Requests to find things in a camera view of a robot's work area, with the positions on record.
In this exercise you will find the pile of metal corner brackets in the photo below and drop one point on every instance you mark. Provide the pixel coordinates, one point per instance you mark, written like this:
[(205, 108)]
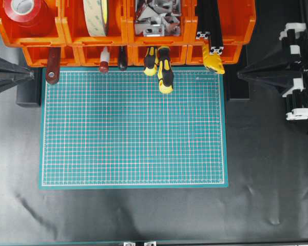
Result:
[(157, 18)]

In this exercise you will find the beige double-sided tape roll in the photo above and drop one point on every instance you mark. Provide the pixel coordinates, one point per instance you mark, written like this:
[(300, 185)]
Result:
[(96, 17)]

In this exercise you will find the red tape roll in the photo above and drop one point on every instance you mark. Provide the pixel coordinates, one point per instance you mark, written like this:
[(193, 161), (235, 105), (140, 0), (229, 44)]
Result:
[(32, 16)]

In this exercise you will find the black aluminium extrusion right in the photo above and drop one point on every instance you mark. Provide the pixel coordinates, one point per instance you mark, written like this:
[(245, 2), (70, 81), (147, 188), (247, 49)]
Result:
[(216, 41)]

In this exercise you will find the orange container rack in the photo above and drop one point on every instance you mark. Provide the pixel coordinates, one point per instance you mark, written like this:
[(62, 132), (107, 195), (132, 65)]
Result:
[(62, 24)]

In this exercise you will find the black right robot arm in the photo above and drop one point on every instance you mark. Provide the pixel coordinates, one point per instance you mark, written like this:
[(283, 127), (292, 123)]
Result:
[(302, 125)]

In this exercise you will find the white glue bottle red cap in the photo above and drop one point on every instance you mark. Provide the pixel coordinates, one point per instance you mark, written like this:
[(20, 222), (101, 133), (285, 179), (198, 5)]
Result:
[(104, 60)]

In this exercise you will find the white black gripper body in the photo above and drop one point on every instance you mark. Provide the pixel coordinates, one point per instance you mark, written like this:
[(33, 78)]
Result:
[(295, 109)]

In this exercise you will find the black aluminium extrusion left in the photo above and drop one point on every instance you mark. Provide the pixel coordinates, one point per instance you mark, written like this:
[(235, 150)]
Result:
[(203, 14)]

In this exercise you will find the short yellow black screwdriver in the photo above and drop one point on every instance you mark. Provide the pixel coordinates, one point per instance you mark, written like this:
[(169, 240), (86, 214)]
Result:
[(151, 61)]

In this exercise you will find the black aluminium extrusion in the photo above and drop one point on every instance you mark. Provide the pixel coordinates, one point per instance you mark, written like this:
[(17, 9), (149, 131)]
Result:
[(216, 41), (203, 14)]

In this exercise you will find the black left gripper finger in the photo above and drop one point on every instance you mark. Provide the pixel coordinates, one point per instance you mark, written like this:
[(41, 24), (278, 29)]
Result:
[(278, 70)]

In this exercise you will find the dark brown tool handle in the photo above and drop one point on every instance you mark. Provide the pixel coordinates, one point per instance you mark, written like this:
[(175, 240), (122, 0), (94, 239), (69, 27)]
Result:
[(122, 58)]

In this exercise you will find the long yellow black screwdriver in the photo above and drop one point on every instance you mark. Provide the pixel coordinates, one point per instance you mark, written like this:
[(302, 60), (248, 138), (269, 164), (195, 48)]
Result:
[(165, 73)]

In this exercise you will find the black rack base stand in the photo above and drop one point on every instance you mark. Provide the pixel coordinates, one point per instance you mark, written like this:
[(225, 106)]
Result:
[(28, 93)]

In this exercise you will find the green grid cutting mat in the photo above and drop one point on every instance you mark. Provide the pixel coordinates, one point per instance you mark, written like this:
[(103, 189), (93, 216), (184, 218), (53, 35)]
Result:
[(118, 131)]

